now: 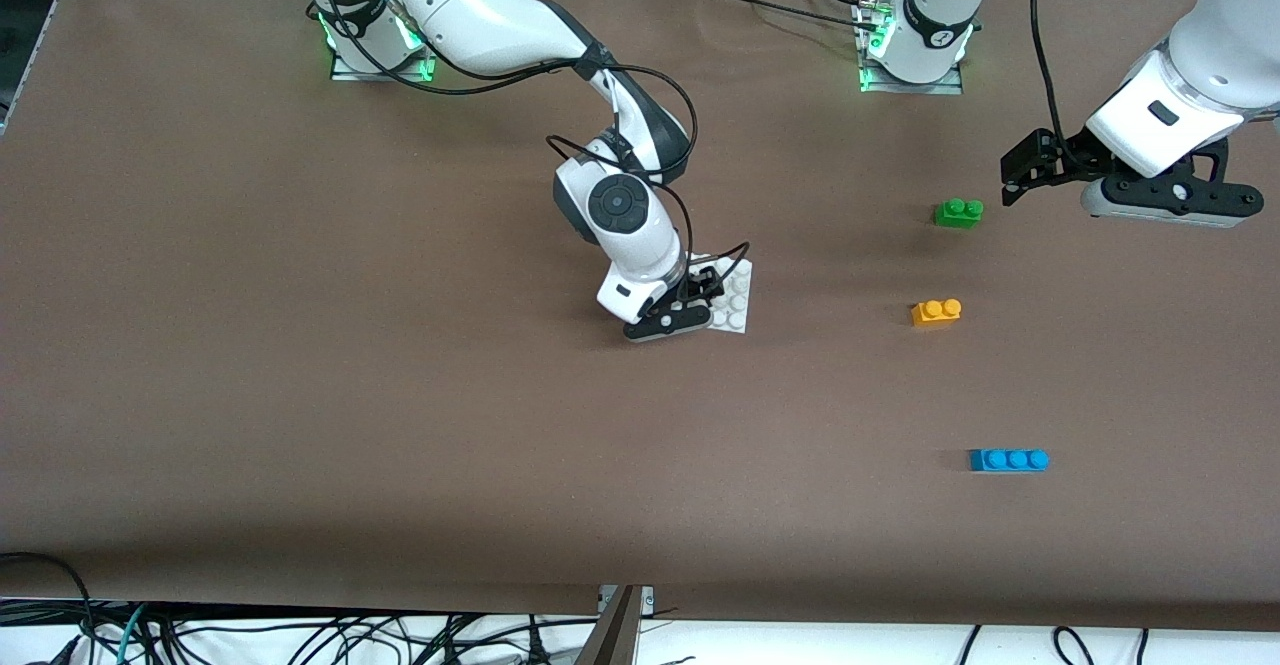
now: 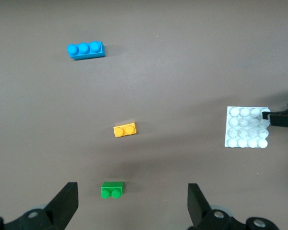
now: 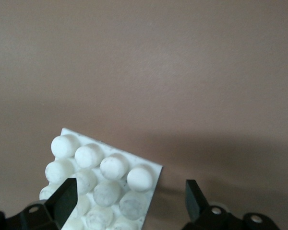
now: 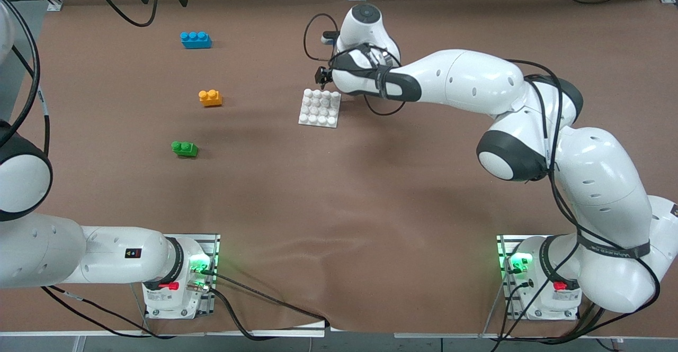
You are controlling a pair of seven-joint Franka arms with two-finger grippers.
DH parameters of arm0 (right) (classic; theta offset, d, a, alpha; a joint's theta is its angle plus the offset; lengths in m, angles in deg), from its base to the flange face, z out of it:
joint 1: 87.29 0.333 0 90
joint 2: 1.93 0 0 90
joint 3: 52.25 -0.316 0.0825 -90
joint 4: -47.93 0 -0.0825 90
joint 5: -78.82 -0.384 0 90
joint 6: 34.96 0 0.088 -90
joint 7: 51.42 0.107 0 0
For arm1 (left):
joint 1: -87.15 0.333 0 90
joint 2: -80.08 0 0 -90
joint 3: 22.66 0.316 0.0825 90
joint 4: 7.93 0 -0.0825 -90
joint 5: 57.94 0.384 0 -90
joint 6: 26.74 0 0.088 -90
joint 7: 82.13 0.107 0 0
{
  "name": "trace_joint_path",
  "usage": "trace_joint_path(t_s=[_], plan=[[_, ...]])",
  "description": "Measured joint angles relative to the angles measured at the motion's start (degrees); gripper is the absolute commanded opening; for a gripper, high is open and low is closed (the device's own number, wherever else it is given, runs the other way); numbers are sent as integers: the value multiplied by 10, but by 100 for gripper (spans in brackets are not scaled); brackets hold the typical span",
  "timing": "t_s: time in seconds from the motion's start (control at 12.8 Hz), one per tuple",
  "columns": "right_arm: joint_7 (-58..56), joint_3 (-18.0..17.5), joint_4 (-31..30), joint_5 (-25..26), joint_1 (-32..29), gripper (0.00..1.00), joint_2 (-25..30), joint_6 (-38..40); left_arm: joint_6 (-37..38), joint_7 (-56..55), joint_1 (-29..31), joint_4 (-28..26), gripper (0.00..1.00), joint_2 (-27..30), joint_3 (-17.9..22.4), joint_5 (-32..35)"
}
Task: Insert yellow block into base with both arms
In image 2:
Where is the blue three-stud block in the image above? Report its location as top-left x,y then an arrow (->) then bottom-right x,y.
66,41 -> 106,60

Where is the yellow two-stud block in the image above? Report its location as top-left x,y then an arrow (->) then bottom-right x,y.
113,122 -> 138,138

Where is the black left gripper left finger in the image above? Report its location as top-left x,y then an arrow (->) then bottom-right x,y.
0,182 -> 79,230

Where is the white studded base plate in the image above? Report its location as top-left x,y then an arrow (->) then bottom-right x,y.
224,106 -> 271,149

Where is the green two-stud block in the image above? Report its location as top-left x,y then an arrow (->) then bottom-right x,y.
100,181 -> 125,200

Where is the brown paper table cover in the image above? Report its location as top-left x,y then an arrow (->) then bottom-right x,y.
0,0 -> 288,230

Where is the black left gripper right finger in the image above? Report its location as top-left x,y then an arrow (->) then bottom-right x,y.
187,183 -> 279,230

